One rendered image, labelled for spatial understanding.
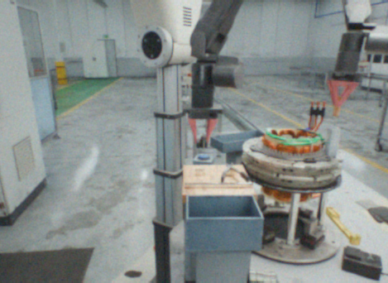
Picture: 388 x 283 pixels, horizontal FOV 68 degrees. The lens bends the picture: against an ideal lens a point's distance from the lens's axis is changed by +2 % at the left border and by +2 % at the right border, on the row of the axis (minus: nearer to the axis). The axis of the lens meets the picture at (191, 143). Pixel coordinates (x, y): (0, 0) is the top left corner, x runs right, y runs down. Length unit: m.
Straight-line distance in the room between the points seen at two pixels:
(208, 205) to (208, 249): 0.12
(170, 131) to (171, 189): 0.26
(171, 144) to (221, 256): 0.59
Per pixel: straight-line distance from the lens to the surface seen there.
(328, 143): 0.98
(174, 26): 1.07
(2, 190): 2.82
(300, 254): 1.02
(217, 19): 0.70
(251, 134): 1.34
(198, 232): 0.65
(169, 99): 1.15
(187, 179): 0.81
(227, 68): 0.67
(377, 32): 0.95
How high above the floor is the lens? 1.41
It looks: 18 degrees down
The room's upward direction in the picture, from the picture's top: straight up
